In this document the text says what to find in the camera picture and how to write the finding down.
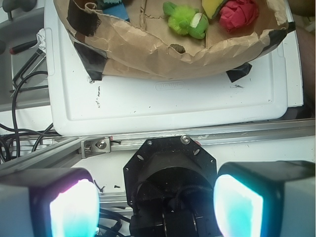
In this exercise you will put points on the red crumpled paper ball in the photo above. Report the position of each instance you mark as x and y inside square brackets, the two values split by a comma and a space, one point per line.
[236, 14]

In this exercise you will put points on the brown paper bag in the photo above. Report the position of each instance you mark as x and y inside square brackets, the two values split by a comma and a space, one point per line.
[145, 47]

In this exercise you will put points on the gripper glowing gel right finger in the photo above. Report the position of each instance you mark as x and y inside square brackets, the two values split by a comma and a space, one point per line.
[266, 199]

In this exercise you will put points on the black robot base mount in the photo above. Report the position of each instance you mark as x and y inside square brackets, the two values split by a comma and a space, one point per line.
[169, 185]

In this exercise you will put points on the gripper glowing gel left finger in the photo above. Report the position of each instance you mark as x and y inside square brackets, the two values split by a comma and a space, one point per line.
[48, 202]

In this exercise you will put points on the green plush frog toy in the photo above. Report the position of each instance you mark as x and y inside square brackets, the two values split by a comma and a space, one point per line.
[185, 20]

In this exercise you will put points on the teal fabric cloth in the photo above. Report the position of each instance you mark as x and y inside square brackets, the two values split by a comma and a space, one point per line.
[104, 4]

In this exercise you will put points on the blue block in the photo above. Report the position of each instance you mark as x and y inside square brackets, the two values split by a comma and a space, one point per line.
[117, 10]

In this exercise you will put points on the yellow green sponge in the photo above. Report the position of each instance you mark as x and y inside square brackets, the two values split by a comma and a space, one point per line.
[212, 7]

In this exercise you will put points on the aluminium frame rail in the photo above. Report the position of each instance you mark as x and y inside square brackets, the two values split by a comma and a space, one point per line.
[69, 151]

